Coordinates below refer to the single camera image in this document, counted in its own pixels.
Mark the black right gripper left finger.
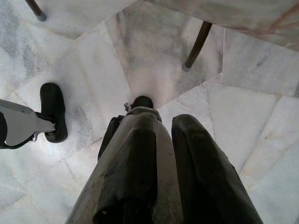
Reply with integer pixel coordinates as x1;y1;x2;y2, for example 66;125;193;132
66;109;183;224

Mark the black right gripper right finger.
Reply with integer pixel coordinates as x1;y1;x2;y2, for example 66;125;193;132
171;113;264;224

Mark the black robot right foot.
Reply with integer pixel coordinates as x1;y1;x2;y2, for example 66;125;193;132
97;96;155;162

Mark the black robot foot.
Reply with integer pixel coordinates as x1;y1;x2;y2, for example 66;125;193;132
97;96;155;162
39;82;69;143

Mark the black robot left foot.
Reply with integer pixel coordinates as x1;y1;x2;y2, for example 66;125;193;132
39;82;69;143

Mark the brown wooden table leg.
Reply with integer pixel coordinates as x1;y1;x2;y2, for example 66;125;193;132
182;21;214;71
24;0;48;22

